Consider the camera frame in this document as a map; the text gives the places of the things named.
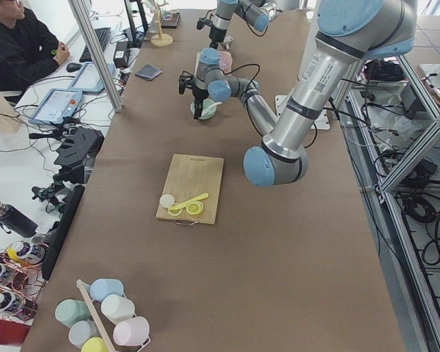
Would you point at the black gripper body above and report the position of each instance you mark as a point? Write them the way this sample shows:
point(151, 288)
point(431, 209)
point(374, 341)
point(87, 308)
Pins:
point(215, 34)
point(199, 94)

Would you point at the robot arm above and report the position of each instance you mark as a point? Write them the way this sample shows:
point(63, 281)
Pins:
point(348, 31)
point(256, 14)

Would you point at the green bowl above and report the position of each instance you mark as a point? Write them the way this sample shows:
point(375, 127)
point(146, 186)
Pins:
point(206, 103)

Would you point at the metal ice scoop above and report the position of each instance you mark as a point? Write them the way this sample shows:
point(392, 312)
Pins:
point(227, 43)

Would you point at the pink bowl of ice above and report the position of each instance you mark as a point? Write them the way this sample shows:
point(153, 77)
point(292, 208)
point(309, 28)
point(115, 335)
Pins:
point(225, 62)

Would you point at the cream serving tray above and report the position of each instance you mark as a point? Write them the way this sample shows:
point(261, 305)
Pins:
point(197, 62)

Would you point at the wooden mug tree stand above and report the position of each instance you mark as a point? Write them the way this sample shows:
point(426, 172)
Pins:
point(155, 33)

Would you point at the grey folded cloth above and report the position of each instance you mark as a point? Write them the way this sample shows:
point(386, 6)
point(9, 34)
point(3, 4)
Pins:
point(148, 72)

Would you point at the bamboo cutting board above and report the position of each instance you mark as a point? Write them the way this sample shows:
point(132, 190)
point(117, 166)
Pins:
point(188, 177)

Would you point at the white bun toy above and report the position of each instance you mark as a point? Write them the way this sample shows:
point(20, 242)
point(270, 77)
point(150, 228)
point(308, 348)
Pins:
point(166, 200)

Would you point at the lemon slice upper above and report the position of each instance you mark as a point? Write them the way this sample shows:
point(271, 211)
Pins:
point(194, 208)

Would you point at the lemon slice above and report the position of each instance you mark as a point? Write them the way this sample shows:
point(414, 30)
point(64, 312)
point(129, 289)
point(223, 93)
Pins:
point(194, 208)
point(175, 210)

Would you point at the lemon slice lower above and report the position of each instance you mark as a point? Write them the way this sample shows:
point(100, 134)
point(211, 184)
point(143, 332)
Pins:
point(175, 210)

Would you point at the teach pendant far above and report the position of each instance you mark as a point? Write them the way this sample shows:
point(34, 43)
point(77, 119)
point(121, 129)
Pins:
point(87, 79)

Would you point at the teach pendant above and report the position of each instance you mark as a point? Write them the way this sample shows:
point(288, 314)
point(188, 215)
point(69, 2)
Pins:
point(56, 105)
point(87, 79)

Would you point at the teach pendant near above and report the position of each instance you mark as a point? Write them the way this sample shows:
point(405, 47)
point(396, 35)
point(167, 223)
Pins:
point(56, 105)

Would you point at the seated person in black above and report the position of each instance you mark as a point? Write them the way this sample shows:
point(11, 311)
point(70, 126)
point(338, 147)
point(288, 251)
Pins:
point(29, 52)

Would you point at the blue cup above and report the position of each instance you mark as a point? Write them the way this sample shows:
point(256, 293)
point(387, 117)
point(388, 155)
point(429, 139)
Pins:
point(101, 288)

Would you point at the white cup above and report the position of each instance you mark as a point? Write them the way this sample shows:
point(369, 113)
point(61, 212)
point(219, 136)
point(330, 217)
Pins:
point(117, 308)

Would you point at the black water bottle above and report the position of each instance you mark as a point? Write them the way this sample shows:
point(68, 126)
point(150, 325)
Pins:
point(12, 220)

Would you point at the pink cup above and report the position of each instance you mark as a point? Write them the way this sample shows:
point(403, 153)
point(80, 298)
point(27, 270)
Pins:
point(132, 332)

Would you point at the green cup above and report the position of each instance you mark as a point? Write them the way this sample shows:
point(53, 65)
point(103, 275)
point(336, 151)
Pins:
point(68, 312)

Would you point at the grey cup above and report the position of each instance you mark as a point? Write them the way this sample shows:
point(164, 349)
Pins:
point(81, 331)

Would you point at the yellow cup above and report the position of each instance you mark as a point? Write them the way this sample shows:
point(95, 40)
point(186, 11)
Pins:
point(94, 344)

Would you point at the aluminium frame post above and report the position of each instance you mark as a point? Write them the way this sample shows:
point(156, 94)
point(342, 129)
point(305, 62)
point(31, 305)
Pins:
point(81, 16)

